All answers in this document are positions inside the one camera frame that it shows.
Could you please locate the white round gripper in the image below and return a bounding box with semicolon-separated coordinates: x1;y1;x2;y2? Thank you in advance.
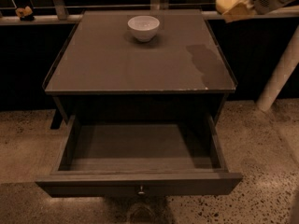
222;0;294;22

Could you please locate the yellow sponge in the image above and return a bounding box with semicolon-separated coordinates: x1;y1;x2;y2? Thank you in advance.
216;0;237;14

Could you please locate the grey open top drawer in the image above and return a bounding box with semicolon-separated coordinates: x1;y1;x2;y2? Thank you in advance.
36;115;243;197

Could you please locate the round metal drawer knob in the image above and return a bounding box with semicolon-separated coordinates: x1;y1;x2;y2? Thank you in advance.
137;186;147;197

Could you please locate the white ceramic bowl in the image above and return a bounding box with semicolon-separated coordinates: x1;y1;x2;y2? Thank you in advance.
127;16;160;42

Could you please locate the grey wooden side table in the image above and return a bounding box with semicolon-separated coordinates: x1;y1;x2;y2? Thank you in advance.
41;8;238;130

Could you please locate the small yellow black object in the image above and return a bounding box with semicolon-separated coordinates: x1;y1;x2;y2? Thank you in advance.
15;7;35;21

